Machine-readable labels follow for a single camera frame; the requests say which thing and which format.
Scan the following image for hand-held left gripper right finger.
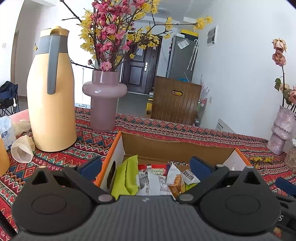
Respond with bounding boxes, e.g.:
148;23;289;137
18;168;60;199
177;156;266;204

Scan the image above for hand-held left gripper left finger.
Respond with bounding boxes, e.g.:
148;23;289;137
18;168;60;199
23;156;116;204

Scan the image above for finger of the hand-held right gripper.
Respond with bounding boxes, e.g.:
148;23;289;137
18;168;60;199
275;177;296;204

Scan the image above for orange white labelled snack packet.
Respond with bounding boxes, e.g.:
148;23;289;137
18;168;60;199
166;163;201;193

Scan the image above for red cardboard box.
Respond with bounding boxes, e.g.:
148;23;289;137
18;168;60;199
95;131;252;197

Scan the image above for green snack bar packet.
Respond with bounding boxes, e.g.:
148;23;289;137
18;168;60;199
111;155;141;197

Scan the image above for patterned red tablecloth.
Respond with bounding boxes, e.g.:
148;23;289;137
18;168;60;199
0;107;296;241

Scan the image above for clear plastic storage container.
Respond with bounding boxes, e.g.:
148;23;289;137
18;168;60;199
284;139;296;166

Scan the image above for fallen yellow petals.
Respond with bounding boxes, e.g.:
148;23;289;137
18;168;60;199
250;156;274;169

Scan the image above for white flat panel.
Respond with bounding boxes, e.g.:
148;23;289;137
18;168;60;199
216;119;241;133

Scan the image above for pink textured vase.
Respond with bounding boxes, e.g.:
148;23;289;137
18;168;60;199
266;105;296;155

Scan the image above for small storage rack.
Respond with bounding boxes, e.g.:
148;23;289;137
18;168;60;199
196;97;208;127

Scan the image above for mauve glass vase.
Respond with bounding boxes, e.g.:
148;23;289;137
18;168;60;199
83;70;127;133

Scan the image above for yellow thermos jug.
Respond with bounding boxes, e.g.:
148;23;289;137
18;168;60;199
26;26;77;152

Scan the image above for brown wooden chair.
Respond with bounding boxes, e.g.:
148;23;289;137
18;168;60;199
151;76;202;126

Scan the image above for beige paper cone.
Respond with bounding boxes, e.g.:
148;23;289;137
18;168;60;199
11;136;36;163
13;119;31;137

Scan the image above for yellow mug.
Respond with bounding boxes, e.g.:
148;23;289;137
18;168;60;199
0;137;10;176

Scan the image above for blue white tissue pack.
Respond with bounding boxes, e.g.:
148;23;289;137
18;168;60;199
0;116;16;150

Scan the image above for dark entrance door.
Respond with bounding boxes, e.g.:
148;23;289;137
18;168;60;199
121;32;162;95

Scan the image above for grey refrigerator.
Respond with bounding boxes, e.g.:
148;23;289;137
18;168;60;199
166;34;199;81

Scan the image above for white umbrella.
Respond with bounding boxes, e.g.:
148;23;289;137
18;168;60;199
187;39;199;71

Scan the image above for dried pink roses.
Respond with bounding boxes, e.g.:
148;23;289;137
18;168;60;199
272;38;296;113

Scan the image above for yellow and black box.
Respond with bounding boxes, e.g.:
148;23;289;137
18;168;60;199
180;29;199;37

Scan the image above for pink and yellow blossom branches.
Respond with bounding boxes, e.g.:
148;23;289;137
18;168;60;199
60;0;213;72

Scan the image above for white wall panel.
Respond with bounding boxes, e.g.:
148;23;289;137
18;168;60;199
206;25;218;47

